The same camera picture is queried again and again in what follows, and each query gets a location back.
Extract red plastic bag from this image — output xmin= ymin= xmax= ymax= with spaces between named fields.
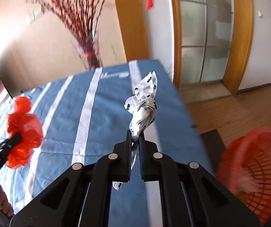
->
xmin=6 ymin=96 xmax=44 ymax=169

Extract red berry branches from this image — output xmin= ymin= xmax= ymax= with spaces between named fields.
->
xmin=24 ymin=0 xmax=113 ymax=52

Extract blue white-striped tablecloth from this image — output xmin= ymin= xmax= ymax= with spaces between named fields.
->
xmin=0 ymin=59 xmax=215 ymax=227

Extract white black-spotted plastic bag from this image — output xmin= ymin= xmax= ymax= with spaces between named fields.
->
xmin=112 ymin=70 xmax=158 ymax=191

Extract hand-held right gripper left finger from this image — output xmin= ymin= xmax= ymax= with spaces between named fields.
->
xmin=10 ymin=131 xmax=132 ymax=227

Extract person's left hand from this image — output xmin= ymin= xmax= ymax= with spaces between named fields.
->
xmin=0 ymin=178 xmax=15 ymax=218

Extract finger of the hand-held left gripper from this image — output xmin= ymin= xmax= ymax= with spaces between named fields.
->
xmin=1 ymin=132 xmax=23 ymax=156

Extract wooden wall pillar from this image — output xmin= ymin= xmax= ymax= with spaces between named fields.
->
xmin=112 ymin=0 xmax=150 ymax=63

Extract frosted glass sliding door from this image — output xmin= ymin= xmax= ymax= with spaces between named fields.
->
xmin=178 ymin=0 xmax=234 ymax=83

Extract glass vase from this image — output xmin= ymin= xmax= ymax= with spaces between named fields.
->
xmin=77 ymin=38 xmax=101 ymax=70

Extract black stool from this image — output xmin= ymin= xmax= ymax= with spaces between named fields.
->
xmin=198 ymin=130 xmax=226 ymax=172

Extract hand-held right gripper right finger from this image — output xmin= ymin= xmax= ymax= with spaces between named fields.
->
xmin=138 ymin=132 xmax=261 ymax=227

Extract wooden door frame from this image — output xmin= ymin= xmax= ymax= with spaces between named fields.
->
xmin=169 ymin=0 xmax=254 ymax=94

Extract orange plastic waste basket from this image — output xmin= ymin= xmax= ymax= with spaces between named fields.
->
xmin=217 ymin=127 xmax=271 ymax=225

